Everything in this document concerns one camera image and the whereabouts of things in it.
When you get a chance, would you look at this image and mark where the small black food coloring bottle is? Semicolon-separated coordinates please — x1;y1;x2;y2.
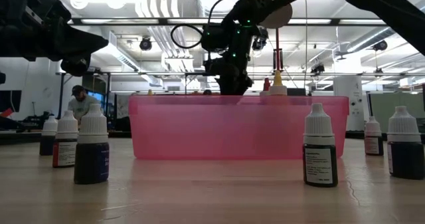
302;102;339;188

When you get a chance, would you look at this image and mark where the black right camera cable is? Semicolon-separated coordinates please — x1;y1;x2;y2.
170;0;240;50

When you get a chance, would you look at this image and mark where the dark red large food coloring bottle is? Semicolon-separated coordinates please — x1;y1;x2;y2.
259;77;272;97

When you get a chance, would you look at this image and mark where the person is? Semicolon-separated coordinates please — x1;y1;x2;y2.
67;84;100;122

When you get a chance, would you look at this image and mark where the blue lit monitor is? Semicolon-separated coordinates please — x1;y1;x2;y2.
86;90;107;107

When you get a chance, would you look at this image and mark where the red desk lamp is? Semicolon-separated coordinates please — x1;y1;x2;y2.
258;3;294;72

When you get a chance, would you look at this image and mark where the white round pillar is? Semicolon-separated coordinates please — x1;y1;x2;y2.
333;74;365;132

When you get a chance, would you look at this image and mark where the small blue food coloring bottle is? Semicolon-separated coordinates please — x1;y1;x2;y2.
73;103;110;185

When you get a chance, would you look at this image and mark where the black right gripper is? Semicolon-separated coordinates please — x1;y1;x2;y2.
203;15;263;96

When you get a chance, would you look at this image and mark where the black wall screen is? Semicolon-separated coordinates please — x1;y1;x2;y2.
0;90;23;114

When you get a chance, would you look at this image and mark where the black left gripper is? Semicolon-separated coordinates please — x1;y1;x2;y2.
19;0;109;78

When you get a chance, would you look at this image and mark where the grey partition panel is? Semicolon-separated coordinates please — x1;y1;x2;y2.
367;90;425;134

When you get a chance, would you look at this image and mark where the black ceiling spotlight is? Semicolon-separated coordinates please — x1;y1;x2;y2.
139;37;153;52
310;62;325;75
251;26;269;51
372;39;388;52

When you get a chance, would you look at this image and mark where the small red food coloring bottle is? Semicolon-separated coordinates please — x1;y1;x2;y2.
52;110;80;169

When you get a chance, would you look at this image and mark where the pink translucent plastic bin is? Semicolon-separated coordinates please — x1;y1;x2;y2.
128;95;350;161

